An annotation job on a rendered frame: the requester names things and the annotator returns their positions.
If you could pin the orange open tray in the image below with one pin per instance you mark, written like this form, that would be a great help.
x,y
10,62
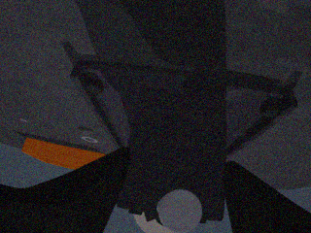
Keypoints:
x,y
59,155

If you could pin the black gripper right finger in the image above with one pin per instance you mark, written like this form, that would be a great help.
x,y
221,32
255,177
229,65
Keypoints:
x,y
254,207

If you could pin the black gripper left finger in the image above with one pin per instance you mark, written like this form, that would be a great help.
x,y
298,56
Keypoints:
x,y
79,202

